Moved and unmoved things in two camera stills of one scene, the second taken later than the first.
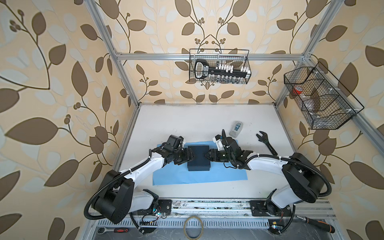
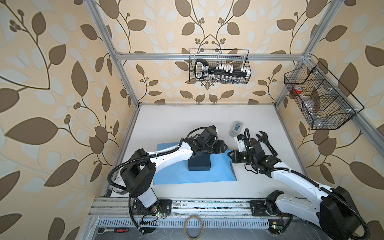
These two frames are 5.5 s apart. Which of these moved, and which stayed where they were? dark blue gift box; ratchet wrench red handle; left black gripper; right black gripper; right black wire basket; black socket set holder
Moved: right black gripper; left black gripper
Stayed: ratchet wrench red handle; right black wire basket; black socket set holder; dark blue gift box
